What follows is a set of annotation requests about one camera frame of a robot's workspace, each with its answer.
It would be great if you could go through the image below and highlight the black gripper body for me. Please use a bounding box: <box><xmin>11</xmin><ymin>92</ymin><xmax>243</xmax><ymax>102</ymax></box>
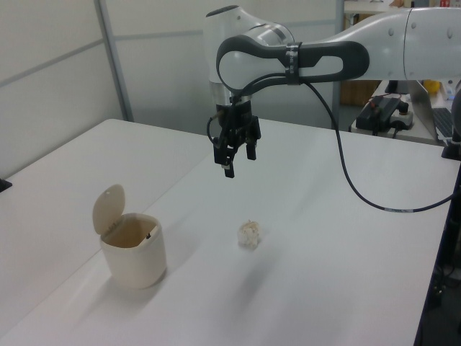
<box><xmin>215</xmin><ymin>101</ymin><xmax>254</xmax><ymax>143</ymax></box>

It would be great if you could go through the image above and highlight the white paper trash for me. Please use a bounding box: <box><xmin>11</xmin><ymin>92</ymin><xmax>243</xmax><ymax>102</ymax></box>
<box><xmin>236</xmin><ymin>218</ymin><xmax>261</xmax><ymax>250</ymax></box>

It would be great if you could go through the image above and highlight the small cream bin with lid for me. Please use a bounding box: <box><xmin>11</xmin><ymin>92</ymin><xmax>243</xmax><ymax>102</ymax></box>
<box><xmin>92</xmin><ymin>184</ymin><xmax>168</xmax><ymax>290</ymax></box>

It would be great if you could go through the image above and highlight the black power supply box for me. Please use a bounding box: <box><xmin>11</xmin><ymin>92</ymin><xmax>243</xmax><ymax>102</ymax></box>
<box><xmin>356</xmin><ymin>94</ymin><xmax>407</xmax><ymax>133</ymax></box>

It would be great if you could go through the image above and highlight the grey emergency stop button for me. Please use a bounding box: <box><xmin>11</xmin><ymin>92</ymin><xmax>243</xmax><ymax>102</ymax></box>
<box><xmin>390</xmin><ymin>102</ymin><xmax>416</xmax><ymax>131</ymax></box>

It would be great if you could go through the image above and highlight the silver laptop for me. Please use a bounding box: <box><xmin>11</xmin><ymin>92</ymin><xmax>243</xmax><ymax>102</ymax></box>
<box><xmin>408</xmin><ymin>79</ymin><xmax>461</xmax><ymax>143</ymax></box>

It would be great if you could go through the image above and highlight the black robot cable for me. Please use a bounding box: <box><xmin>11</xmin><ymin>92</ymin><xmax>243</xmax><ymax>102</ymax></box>
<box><xmin>206</xmin><ymin>42</ymin><xmax>458</xmax><ymax>213</ymax></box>

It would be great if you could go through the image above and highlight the grey partition post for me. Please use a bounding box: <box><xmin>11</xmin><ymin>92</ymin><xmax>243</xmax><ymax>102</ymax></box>
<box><xmin>96</xmin><ymin>0</ymin><xmax>135</xmax><ymax>123</ymax></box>

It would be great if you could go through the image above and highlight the black camera stand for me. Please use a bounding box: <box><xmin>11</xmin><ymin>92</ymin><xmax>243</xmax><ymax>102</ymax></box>
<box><xmin>441</xmin><ymin>97</ymin><xmax>461</xmax><ymax>161</ymax></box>

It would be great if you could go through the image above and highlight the dark table frame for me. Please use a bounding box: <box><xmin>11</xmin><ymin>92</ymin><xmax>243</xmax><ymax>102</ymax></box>
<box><xmin>413</xmin><ymin>161</ymin><xmax>461</xmax><ymax>346</ymax></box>

